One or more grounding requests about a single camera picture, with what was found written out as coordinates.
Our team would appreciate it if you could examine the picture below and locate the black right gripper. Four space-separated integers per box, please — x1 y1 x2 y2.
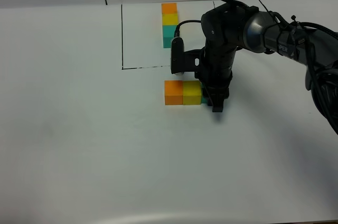
194 41 241 113

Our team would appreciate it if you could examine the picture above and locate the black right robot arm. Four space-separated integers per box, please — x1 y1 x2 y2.
196 0 337 130

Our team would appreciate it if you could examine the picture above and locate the teal template block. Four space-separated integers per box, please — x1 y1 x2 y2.
162 25 179 49

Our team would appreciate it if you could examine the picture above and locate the yellow template block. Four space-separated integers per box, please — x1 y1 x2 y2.
162 13 179 26

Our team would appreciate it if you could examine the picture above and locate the orange template block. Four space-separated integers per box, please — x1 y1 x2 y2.
162 3 177 15

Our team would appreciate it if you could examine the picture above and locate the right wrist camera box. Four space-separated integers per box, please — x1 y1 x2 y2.
170 37 204 74

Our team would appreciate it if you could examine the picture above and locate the black right camera cable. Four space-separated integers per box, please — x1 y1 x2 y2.
174 19 202 39

